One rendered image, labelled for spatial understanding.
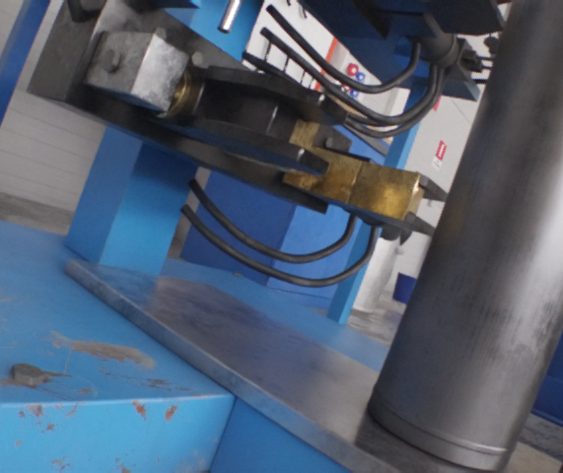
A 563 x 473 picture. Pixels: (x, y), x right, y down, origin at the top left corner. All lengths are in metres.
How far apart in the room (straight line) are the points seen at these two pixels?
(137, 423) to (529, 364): 0.47
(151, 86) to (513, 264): 0.52
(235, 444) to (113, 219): 0.61
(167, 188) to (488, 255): 0.79
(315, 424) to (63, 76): 0.61
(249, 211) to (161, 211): 1.22
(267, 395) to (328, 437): 0.10
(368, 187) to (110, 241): 0.56
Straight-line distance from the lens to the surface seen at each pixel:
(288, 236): 2.30
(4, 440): 0.55
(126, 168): 1.19
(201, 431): 0.72
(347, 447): 0.63
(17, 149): 2.79
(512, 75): 0.75
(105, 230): 1.19
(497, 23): 1.21
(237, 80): 0.73
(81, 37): 0.86
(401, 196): 1.00
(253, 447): 0.72
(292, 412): 0.67
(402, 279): 5.27
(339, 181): 1.10
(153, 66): 0.73
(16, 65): 1.55
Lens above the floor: 0.36
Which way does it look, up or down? level
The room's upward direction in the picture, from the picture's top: 21 degrees clockwise
